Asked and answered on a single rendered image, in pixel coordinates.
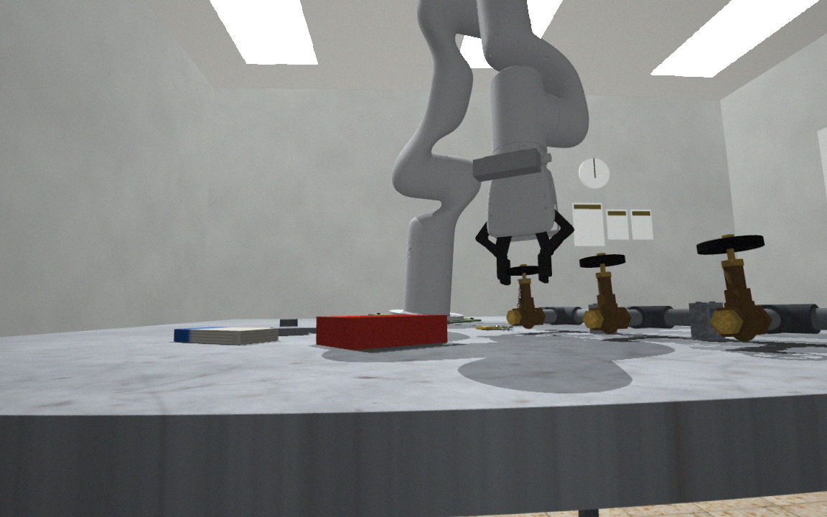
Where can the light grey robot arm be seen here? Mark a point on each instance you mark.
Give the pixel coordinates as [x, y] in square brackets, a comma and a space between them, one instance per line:
[529, 111]

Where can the dark red rectangular block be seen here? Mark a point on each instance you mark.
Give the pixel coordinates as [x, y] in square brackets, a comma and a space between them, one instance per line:
[380, 331]

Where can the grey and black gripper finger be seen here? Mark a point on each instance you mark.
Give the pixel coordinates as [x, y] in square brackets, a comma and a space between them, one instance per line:
[549, 246]
[499, 250]

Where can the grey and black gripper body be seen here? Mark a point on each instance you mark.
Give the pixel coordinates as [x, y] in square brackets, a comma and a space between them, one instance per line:
[517, 206]

